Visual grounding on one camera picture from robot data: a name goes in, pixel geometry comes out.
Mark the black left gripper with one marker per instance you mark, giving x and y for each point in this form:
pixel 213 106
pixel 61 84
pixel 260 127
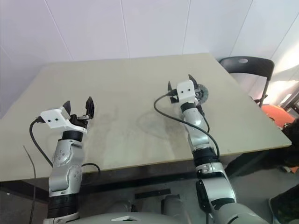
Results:
pixel 80 122

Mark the orange object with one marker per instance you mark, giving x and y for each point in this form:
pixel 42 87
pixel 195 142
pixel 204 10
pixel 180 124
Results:
pixel 278 114

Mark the black folding chair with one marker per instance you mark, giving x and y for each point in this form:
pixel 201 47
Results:
pixel 254 66

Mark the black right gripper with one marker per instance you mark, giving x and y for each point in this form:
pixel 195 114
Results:
pixel 173 96

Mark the grey rounded shape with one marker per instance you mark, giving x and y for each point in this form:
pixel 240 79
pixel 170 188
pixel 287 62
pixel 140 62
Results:
pixel 171 203

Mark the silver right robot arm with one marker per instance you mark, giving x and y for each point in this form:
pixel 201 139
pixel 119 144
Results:
pixel 198 137

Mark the grey spoked rotor disc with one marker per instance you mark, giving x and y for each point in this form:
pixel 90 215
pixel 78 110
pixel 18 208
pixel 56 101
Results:
pixel 205 93

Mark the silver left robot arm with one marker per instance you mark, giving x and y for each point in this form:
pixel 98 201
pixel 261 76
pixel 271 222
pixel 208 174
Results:
pixel 63 163

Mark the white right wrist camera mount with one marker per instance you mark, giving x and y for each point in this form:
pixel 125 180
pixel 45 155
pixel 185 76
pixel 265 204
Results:
pixel 185 91

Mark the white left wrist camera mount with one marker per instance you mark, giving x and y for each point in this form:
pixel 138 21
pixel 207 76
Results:
pixel 54 116

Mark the black flat bar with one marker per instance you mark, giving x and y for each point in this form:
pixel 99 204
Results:
pixel 153 193

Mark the person dark trouser leg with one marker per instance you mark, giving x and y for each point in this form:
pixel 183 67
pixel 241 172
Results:
pixel 292 144

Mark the dark patterned shoe white sole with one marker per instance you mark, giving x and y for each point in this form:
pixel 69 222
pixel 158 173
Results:
pixel 285 205

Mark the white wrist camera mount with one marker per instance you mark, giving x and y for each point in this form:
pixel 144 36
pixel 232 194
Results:
pixel 185 91
pixel 54 116

